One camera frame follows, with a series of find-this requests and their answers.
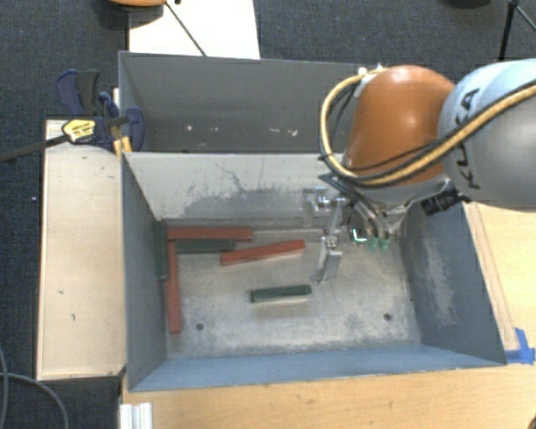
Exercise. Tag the red-brown flat block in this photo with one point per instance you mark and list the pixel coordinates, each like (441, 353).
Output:
(262, 253)
(174, 293)
(210, 233)

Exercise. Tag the pale wood board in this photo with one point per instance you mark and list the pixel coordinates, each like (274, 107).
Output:
(82, 262)

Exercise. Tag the black cylinder on white bracket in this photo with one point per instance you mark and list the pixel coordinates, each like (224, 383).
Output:
(438, 202)

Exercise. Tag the grey metal bin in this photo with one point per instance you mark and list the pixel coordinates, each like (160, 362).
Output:
(295, 324)

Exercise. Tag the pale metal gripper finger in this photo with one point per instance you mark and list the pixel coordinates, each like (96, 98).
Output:
(321, 262)
(334, 264)

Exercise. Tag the dark green flat block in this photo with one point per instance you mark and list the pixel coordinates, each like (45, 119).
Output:
(161, 253)
(280, 293)
(205, 245)

